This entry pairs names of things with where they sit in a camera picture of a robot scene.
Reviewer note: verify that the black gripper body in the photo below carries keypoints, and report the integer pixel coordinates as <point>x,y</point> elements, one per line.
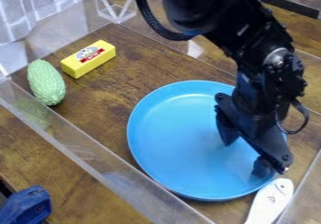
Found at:
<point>260,128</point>

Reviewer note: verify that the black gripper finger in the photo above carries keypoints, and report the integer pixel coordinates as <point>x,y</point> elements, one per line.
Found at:
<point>226,130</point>
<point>265,168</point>

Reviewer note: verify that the white toy fish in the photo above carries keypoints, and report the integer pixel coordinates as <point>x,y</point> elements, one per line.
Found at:
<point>270,201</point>

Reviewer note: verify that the blue round tray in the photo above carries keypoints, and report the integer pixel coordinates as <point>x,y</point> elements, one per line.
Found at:
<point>177,147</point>

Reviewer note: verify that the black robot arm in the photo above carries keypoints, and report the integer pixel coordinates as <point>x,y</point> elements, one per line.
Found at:
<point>242,28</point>

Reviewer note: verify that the yellow rectangular block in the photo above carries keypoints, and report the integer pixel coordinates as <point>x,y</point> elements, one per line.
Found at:
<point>87,59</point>

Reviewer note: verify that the clear acrylic barrier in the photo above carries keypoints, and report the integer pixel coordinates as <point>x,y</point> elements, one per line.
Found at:
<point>70,148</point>

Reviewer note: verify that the green bumpy toy gourd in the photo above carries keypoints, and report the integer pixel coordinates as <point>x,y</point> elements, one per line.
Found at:
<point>46,82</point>

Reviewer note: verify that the blue clamp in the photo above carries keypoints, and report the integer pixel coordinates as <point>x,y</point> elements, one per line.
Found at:
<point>27,206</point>

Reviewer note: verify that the white checkered curtain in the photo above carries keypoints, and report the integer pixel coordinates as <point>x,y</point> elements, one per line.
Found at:
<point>20,15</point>

